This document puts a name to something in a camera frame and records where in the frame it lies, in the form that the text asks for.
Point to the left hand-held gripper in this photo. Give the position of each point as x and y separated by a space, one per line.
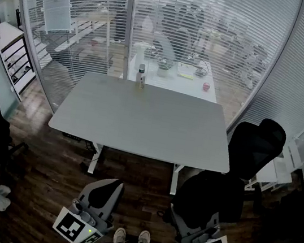
78 226

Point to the person's left shoe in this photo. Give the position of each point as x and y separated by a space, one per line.
119 236

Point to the person's shoe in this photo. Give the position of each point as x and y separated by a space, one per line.
119 236
144 237

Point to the person's right shoe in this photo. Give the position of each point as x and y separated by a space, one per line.
144 237

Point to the black power strip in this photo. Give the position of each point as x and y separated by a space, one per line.
71 136

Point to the grey table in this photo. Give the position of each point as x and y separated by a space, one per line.
140 122

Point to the black mesh office chair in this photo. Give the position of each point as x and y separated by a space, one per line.
253 151

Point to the white low cabinet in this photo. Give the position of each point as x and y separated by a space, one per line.
278 169

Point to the clear bottle with dark cap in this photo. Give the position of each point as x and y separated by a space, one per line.
141 70

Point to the white table behind glass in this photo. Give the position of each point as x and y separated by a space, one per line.
180 86

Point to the red round object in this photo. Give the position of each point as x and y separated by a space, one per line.
206 87

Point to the potted plant in white pot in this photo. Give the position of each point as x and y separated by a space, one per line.
164 68

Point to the yellow-green notebook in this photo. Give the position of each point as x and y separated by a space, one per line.
185 72

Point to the white board on stand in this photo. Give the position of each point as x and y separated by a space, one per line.
57 7

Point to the black frame shelf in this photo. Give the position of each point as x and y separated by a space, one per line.
15 62

